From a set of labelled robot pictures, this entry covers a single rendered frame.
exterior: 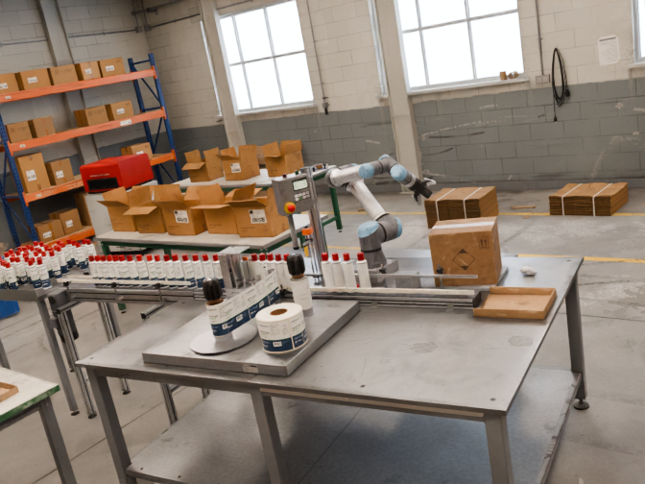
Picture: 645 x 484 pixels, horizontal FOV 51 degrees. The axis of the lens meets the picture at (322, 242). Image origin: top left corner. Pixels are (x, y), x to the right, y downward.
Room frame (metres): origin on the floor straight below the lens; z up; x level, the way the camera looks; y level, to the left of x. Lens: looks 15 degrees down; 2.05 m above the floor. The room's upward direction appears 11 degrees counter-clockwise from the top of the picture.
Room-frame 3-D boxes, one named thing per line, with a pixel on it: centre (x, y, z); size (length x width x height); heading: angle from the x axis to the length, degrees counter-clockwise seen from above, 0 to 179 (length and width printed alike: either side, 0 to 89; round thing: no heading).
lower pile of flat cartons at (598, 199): (6.82, -2.80, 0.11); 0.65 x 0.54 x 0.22; 46
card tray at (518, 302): (2.79, -0.79, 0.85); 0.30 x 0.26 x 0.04; 58
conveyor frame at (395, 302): (3.32, 0.06, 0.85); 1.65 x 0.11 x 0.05; 58
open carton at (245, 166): (8.12, 0.81, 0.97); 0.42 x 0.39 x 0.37; 137
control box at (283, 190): (3.45, 0.10, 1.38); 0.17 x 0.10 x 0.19; 113
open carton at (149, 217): (6.03, 1.43, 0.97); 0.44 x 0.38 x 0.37; 144
